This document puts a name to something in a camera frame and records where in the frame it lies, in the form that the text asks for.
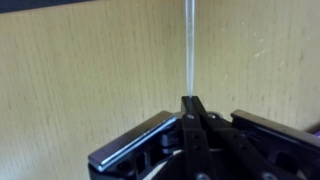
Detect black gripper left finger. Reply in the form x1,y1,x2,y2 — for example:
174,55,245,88
87,96,215,180

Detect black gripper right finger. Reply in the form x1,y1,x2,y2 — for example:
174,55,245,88
191,96,320,180

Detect clear plastic straw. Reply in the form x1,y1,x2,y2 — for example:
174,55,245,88
184,0,197,98

